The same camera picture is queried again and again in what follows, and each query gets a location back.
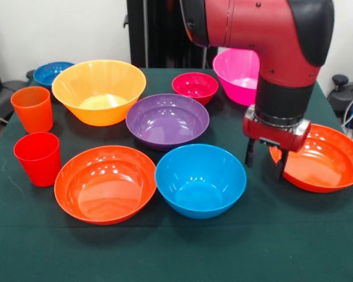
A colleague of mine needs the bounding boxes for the tangled floor cables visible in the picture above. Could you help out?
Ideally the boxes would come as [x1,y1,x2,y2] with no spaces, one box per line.
[341,89,353,142]

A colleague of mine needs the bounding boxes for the light blue bowl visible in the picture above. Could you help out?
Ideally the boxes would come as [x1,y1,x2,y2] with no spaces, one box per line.
[155,143,248,220]

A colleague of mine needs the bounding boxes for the purple bowl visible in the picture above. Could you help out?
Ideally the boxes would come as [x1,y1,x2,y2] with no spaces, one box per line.
[125,93,210,152]

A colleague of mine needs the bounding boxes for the small dark blue bowl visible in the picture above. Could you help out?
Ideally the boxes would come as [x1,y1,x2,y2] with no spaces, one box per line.
[33,61,75,90]

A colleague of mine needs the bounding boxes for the large orange bowl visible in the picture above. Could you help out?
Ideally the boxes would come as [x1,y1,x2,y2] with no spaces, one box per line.
[51,59,147,127]

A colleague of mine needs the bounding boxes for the large pink bowl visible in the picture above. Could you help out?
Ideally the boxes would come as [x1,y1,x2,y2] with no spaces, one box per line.
[212,48,261,106]

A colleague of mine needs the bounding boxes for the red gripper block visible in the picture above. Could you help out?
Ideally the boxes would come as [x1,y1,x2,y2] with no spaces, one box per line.
[242,113,312,180]

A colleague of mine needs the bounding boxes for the dark green table cloth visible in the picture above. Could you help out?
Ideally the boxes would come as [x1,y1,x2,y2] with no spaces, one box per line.
[0,68,353,282]

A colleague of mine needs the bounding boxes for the red cup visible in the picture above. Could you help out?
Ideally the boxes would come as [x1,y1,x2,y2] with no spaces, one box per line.
[13,132,61,188]

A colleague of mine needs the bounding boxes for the orange-red shallow bowl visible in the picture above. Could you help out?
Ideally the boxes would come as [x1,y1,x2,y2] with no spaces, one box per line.
[54,145,158,226]
[269,123,353,194]

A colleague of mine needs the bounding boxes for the small crimson bowl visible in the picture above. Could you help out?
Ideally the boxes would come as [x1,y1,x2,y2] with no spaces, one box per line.
[171,72,219,106]

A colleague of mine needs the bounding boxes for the orange cup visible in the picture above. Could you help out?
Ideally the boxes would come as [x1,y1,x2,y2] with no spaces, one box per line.
[10,86,54,134]

